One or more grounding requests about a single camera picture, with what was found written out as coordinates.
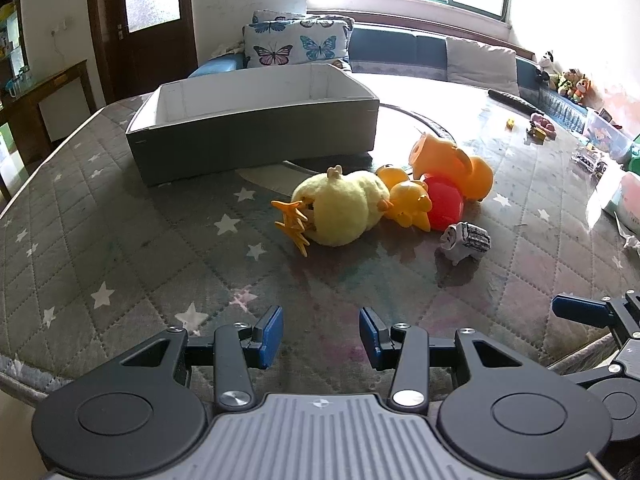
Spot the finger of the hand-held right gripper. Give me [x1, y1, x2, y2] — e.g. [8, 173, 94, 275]
[551, 290, 640, 343]

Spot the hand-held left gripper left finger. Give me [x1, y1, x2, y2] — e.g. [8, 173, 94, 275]
[122, 305, 285, 414]

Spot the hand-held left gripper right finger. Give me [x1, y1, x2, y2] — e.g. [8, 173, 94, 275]
[359, 306, 521, 415]

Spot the yellow plush chick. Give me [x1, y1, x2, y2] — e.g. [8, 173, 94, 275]
[271, 166, 393, 259]

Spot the yellow rubber duck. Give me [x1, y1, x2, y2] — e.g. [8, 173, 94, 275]
[375, 164, 433, 233]

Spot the orange and red pig toy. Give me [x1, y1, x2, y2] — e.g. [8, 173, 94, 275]
[410, 130, 495, 232]

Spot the grey cardboard box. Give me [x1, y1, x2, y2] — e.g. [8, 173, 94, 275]
[125, 63, 381, 187]

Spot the crumpled white paper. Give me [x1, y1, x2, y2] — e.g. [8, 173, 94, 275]
[614, 210, 640, 256]

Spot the tissue packet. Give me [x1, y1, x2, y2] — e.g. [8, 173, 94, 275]
[602, 170, 640, 233]

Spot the small grey striped toy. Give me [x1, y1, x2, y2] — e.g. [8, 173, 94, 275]
[440, 221, 492, 264]

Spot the grey quilted star table cover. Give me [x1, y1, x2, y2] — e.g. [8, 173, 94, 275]
[0, 72, 640, 401]

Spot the clear plastic storage box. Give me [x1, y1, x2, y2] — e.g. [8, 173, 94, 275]
[582, 108, 636, 158]

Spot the pink paw toy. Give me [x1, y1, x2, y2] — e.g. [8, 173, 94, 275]
[531, 113, 557, 138]

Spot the black remote control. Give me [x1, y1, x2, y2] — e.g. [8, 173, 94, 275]
[487, 88, 545, 117]

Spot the orange plush toy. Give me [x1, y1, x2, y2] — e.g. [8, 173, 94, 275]
[572, 75, 593, 106]

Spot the brown plush toy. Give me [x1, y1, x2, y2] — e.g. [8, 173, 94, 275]
[557, 67, 583, 98]

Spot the white sofa cushion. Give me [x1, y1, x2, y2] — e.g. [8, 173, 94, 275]
[445, 36, 521, 97]

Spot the blue sofa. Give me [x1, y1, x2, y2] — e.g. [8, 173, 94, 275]
[187, 22, 591, 131]

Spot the butterfly print pillow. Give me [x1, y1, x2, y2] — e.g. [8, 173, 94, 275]
[243, 16, 355, 70]

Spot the brown wooden door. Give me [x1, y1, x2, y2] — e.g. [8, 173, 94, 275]
[85, 0, 199, 103]

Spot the wooden side table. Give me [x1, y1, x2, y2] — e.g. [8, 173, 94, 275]
[0, 60, 98, 201]

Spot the dark keychain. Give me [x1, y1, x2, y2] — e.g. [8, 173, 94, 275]
[572, 147, 608, 178]

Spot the wall shelf with boxes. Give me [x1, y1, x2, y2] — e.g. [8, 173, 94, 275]
[0, 0, 31, 96]

